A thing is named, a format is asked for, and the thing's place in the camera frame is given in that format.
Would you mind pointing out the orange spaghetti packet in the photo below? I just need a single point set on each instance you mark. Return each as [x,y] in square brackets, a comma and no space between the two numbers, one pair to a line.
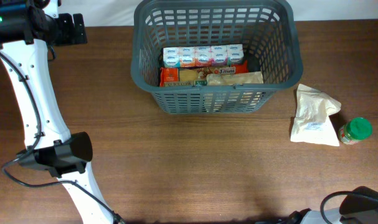
[193,75]

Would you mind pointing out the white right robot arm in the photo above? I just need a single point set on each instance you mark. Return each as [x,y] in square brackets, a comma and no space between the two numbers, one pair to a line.
[360,206]

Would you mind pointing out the beige grain bag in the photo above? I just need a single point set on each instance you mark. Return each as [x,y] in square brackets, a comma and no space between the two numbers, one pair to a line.
[235,79]

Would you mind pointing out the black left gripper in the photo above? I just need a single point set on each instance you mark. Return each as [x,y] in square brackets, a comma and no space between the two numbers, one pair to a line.
[70,36]

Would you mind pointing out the grey plastic lattice basket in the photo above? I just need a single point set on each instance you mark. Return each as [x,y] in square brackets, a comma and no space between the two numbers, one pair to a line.
[265,29]

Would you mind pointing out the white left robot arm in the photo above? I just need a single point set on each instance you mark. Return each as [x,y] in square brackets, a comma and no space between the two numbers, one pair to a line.
[29,32]

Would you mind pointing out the green lid glass jar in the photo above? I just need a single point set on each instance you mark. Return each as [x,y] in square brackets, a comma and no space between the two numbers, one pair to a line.
[355,131]

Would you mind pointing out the tissue pocket pack bundle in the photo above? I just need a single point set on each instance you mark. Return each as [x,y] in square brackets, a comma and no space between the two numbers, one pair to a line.
[203,56]

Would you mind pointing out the beige powder bag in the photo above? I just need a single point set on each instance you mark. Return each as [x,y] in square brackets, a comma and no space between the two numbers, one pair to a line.
[312,123]

